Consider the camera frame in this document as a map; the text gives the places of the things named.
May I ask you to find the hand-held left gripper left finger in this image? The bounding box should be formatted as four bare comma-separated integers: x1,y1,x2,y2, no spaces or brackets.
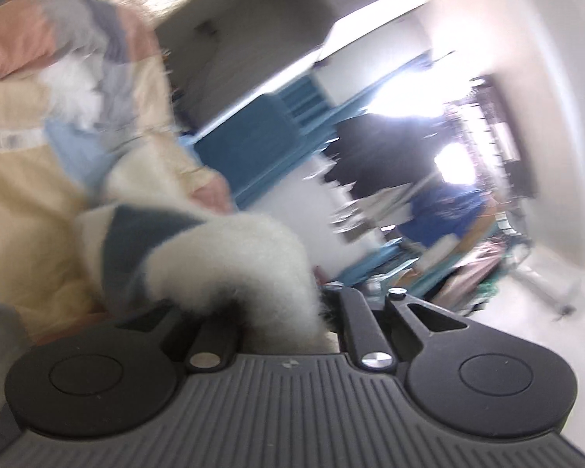
110,300,239,372

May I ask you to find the black hanging garment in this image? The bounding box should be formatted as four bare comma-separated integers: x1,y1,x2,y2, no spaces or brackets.
334,114,440,202

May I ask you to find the blue and white hanging jacket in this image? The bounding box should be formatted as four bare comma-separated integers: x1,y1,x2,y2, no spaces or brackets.
399,184,489,250

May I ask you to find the patchwork bed cover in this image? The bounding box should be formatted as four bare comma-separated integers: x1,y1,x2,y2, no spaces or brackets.
0,0,235,347

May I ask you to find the grey wardrobe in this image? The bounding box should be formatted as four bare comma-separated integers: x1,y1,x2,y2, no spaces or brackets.
153,0,335,125

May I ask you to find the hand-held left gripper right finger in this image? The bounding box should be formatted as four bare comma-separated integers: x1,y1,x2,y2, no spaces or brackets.
322,285,471,371

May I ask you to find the ceiling clothes rack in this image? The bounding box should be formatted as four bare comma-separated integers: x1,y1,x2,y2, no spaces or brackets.
443,75,538,198

